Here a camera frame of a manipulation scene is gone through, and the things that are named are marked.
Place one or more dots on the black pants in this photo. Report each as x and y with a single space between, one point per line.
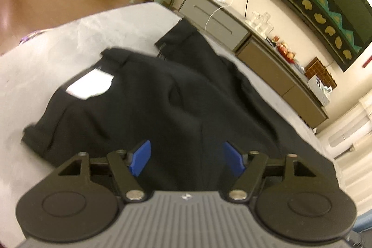
174 105

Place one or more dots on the white paper tag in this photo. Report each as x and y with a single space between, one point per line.
90 85

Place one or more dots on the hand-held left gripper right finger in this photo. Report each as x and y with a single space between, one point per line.
234 158

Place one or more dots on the brown lattice box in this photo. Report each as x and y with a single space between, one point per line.
318 69

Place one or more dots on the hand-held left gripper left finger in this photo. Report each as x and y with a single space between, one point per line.
141 156

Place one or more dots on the red fruit plate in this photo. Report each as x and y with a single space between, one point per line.
286 52

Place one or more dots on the white cardboard box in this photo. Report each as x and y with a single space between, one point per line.
318 91

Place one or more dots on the brown sideboard cabinet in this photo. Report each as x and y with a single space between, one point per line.
270 65

